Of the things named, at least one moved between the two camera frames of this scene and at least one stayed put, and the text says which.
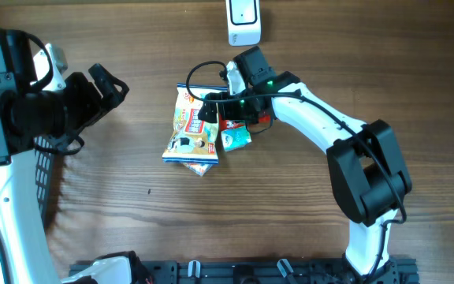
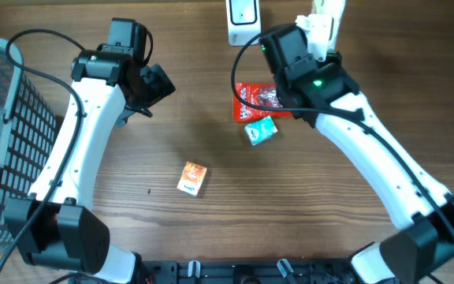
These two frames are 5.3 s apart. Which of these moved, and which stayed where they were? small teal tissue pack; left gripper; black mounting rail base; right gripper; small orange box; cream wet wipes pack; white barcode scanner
Moved: left gripper; right gripper; cream wet wipes pack; small teal tissue pack; small orange box
Stayed: black mounting rail base; white barcode scanner
